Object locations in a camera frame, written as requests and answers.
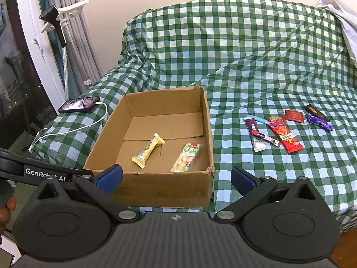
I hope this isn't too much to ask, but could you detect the white plastic hanger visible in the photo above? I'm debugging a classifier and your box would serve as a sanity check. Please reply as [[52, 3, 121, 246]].
[[33, 0, 90, 42]]

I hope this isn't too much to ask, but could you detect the green checkered bed cover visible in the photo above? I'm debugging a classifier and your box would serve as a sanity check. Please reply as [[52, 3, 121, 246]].
[[32, 0, 357, 231]]

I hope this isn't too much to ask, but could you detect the white window frame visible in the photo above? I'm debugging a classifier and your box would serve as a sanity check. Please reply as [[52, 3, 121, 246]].
[[14, 0, 67, 115]]

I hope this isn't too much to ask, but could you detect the black garment steamer head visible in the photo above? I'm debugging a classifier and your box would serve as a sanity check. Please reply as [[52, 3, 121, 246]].
[[39, 6, 67, 48]]

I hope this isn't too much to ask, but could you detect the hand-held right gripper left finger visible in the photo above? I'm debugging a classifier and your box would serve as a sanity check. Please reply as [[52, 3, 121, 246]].
[[33, 164, 141, 224]]

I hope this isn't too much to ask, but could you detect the large red snack packet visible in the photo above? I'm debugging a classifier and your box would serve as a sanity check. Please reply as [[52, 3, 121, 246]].
[[268, 121, 305, 154]]

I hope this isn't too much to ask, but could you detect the white charging cable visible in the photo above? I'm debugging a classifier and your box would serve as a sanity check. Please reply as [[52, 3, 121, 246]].
[[29, 102, 108, 153]]

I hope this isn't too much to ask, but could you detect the yellow snack bar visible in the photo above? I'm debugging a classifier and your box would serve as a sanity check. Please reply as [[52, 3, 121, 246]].
[[132, 132, 165, 169]]

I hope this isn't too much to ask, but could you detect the blue stick packet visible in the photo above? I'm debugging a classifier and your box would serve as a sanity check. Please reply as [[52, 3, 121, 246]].
[[246, 114, 270, 124]]

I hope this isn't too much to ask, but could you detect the green nut packet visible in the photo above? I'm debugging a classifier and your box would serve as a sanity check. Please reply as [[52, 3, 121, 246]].
[[170, 142, 202, 174]]

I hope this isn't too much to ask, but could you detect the red square packet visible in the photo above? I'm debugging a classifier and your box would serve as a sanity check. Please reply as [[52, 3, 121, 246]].
[[284, 110, 304, 124]]

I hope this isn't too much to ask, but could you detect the red white black snack bar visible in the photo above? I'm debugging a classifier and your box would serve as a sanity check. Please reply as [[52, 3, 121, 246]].
[[251, 130, 281, 148]]

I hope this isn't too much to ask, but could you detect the brown cardboard box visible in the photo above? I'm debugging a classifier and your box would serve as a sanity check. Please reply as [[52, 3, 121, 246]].
[[83, 85, 216, 208]]

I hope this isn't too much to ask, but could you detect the purple candy packet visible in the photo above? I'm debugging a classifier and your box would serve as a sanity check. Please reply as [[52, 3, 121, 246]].
[[307, 114, 333, 131]]

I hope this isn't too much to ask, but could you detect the grey curtain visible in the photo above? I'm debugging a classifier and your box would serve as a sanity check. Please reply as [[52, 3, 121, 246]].
[[53, 0, 104, 95]]

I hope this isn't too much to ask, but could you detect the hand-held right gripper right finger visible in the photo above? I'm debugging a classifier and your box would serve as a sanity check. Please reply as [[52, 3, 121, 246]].
[[213, 166, 321, 224]]

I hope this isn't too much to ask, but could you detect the silver purple snack packet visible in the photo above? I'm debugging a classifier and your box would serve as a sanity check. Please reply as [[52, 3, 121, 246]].
[[243, 117, 267, 153]]

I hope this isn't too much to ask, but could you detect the person's left hand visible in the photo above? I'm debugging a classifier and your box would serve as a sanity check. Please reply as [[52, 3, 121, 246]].
[[0, 195, 17, 236]]

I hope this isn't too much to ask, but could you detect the black smartphone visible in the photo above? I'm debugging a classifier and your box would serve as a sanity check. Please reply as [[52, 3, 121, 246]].
[[58, 96, 100, 114]]

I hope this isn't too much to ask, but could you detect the silver steamer hose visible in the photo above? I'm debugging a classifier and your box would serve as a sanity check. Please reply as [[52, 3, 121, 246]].
[[62, 46, 70, 101]]

